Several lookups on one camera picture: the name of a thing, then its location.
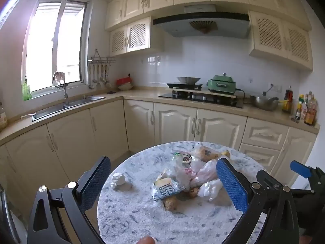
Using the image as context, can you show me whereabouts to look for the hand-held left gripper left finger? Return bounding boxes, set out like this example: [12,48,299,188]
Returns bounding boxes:
[27,156,112,244]

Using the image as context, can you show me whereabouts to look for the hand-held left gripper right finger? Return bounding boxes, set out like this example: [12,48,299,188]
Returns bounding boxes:
[216,158,300,244]

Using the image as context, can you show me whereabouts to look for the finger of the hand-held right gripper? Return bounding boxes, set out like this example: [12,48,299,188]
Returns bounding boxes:
[256,169,285,190]
[290,161,325,191]

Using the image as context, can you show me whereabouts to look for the white tissue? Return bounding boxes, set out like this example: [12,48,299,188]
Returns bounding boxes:
[111,173,125,188]

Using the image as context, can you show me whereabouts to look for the pink white plastic bag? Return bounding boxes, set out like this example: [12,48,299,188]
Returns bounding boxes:
[190,159,219,186]

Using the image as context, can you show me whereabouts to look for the small printed snack packet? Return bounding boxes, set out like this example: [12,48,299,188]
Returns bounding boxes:
[173,151,192,164]

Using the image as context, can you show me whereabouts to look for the clear plastic bag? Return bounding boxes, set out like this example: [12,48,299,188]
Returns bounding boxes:
[156,155,193,191]

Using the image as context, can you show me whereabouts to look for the yellow white packet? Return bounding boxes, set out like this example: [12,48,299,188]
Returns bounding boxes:
[152,177,187,201]

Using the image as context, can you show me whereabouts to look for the person's left hand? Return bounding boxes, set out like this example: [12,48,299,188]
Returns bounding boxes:
[136,235,156,244]

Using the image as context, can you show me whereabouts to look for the cream cabinet drawer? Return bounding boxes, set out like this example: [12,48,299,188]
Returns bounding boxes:
[242,118,288,150]
[239,144,281,171]

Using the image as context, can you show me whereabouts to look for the cream base cabinets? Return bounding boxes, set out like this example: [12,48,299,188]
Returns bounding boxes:
[0,89,320,209]

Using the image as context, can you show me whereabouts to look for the cluster of condiment bottles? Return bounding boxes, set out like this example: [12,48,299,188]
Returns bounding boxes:
[295,91,318,126]

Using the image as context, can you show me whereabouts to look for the dark sauce bottle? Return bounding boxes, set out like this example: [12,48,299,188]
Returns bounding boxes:
[282,86,293,114]

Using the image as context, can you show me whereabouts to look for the steel sink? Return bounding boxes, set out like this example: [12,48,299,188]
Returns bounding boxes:
[32,95,106,121]

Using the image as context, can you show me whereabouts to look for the black gas hob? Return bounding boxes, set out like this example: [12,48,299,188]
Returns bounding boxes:
[159,91,244,108]

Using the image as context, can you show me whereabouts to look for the steel faucet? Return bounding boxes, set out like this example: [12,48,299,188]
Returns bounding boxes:
[57,83,69,107]

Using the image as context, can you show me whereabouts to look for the wooden board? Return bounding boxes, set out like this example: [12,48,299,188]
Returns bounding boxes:
[168,88,236,99]

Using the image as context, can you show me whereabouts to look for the green electric pot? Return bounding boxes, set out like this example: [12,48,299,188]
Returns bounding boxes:
[207,73,237,93]

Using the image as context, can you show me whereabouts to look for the red food container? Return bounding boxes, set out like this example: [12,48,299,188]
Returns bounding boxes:
[116,76,133,87]

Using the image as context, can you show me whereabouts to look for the row of hanging steel utensils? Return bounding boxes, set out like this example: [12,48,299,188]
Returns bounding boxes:
[88,63,111,90]

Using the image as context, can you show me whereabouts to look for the black induction cooker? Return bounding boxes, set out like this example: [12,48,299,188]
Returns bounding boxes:
[166,81,204,89]

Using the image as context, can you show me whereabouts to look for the shallow steel wok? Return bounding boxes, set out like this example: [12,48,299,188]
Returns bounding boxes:
[176,76,201,84]

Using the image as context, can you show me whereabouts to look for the green dish soap bottle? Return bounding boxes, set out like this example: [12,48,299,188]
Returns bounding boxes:
[22,77,32,101]

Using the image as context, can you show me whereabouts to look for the sliding window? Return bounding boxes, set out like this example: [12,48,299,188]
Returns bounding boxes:
[22,0,90,101]

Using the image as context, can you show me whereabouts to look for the range hood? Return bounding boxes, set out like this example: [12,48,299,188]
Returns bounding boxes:
[152,4,250,39]

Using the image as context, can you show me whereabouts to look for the steel wok with black handle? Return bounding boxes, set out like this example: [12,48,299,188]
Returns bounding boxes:
[249,95,280,111]

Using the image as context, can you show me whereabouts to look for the steel wall rack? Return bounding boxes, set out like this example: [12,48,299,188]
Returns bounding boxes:
[88,49,116,64]

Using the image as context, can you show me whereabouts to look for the cream lattice wall cabinet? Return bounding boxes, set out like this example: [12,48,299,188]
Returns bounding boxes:
[248,10,314,72]
[110,16,151,56]

